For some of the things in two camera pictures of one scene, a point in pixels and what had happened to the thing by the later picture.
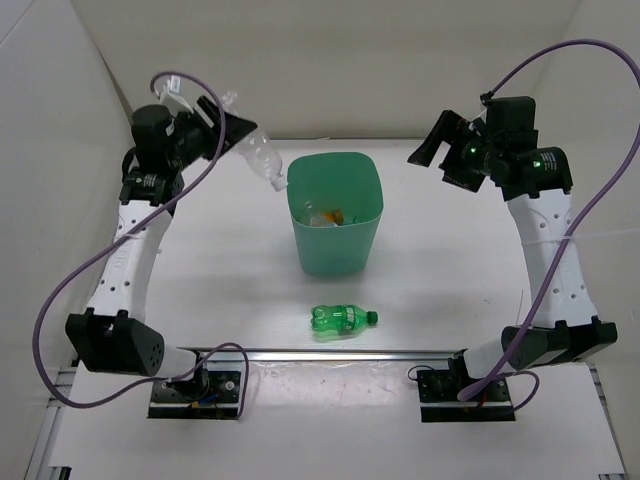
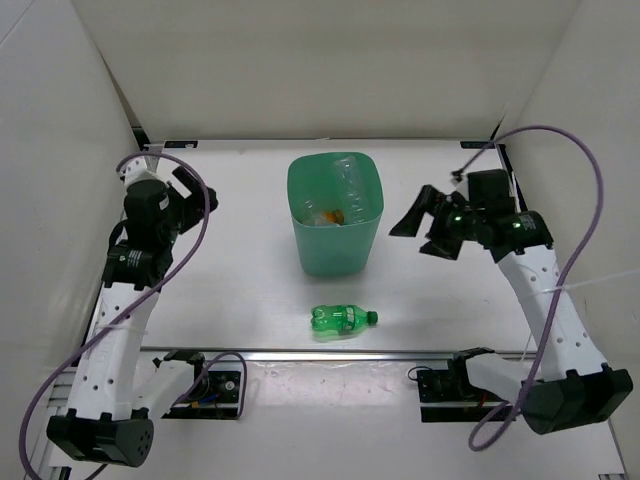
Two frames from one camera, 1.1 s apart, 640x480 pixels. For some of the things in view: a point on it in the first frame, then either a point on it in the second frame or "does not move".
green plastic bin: [349, 182] does not move
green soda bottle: [331, 321] does not move
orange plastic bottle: [335, 215] does not move
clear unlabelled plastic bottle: [259, 150] -> [353, 211]
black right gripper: [453, 130] -> [429, 200]
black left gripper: [191, 118] -> [195, 204]
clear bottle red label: [323, 219] does not move
